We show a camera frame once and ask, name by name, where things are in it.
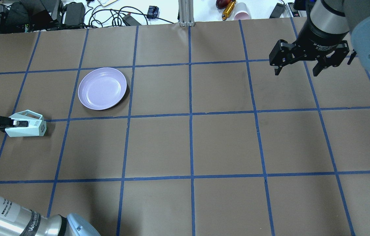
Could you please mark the mint hexagonal cup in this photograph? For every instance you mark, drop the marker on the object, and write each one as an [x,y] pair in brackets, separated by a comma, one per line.
[37,124]

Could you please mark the pink white mug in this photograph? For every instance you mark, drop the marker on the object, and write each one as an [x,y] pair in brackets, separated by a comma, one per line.
[241,12]

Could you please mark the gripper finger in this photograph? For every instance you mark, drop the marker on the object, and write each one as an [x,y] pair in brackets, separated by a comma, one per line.
[282,55]
[324,62]

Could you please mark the gold metal cylinder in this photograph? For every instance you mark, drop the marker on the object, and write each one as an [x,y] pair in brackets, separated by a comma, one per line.
[227,11]

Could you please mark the small blue usb device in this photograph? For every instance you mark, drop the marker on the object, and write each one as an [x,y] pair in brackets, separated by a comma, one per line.
[153,12]

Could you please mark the black power adapter brick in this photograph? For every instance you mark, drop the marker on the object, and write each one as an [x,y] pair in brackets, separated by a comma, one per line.
[277,10]

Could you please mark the lilac round plate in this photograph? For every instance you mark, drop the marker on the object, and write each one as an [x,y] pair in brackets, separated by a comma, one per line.
[102,88]

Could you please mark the aluminium frame post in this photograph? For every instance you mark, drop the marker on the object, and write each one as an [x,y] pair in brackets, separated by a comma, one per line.
[186,13]

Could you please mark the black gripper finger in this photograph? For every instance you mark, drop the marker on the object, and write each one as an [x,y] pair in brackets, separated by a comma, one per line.
[7,122]

